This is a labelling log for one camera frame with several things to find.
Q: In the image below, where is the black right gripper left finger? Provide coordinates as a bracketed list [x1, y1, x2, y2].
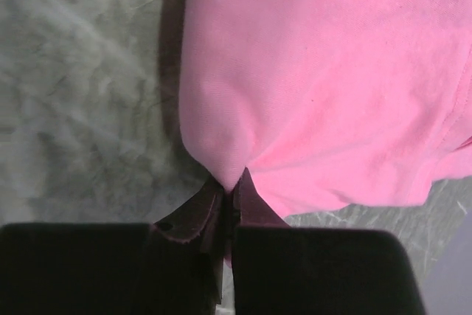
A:
[1, 180, 224, 314]

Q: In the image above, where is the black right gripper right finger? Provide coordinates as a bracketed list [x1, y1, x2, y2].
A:
[232, 172, 426, 314]

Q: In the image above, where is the light pink t shirt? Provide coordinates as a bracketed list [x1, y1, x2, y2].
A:
[178, 0, 471, 217]

